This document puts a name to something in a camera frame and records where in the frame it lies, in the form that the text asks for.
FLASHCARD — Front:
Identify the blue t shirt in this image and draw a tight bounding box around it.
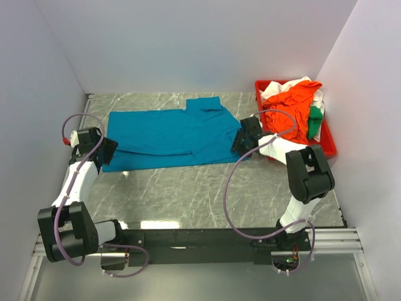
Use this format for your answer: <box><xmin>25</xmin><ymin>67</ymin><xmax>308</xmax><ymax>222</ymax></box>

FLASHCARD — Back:
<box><xmin>103</xmin><ymin>97</ymin><xmax>240</xmax><ymax>172</ymax></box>

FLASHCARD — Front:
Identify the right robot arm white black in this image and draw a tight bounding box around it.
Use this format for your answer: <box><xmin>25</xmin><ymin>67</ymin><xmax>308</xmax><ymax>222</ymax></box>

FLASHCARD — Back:
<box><xmin>231</xmin><ymin>116</ymin><xmax>335</xmax><ymax>250</ymax></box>

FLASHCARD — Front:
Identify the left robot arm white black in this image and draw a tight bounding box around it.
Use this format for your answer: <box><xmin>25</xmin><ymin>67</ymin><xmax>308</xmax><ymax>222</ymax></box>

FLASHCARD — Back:
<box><xmin>37</xmin><ymin>127</ymin><xmax>125</xmax><ymax>262</ymax></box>

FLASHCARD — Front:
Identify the white t shirt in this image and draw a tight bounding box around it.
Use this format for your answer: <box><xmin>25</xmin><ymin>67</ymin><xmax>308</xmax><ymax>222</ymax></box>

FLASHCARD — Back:
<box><xmin>259</xmin><ymin>75</ymin><xmax>326</xmax><ymax>144</ymax></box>

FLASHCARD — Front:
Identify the orange t shirt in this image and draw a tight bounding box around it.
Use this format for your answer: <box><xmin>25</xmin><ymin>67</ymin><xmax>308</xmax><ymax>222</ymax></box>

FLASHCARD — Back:
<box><xmin>262</xmin><ymin>80</ymin><xmax>323</xmax><ymax>147</ymax></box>

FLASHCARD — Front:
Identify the green t shirt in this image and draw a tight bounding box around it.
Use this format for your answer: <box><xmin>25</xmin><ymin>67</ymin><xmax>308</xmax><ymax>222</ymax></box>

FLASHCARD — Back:
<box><xmin>307</xmin><ymin>106</ymin><xmax>324</xmax><ymax>142</ymax></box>

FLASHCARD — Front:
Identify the red plastic bin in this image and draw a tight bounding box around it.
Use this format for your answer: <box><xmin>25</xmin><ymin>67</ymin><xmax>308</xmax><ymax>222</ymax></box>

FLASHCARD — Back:
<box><xmin>254</xmin><ymin>80</ymin><xmax>337</xmax><ymax>158</ymax></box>

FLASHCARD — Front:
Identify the black base beam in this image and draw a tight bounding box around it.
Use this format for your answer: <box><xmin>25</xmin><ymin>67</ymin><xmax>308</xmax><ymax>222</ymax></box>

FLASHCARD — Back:
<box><xmin>100</xmin><ymin>227</ymin><xmax>313</xmax><ymax>270</ymax></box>

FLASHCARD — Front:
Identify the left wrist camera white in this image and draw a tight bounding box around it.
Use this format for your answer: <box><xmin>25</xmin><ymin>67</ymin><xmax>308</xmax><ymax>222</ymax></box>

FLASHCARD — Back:
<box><xmin>63</xmin><ymin>130</ymin><xmax>79</xmax><ymax>148</ymax></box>

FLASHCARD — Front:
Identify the aluminium rail frame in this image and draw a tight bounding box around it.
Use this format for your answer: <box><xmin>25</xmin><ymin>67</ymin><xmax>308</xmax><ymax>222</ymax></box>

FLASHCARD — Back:
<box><xmin>18</xmin><ymin>93</ymin><xmax>377</xmax><ymax>301</ymax></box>

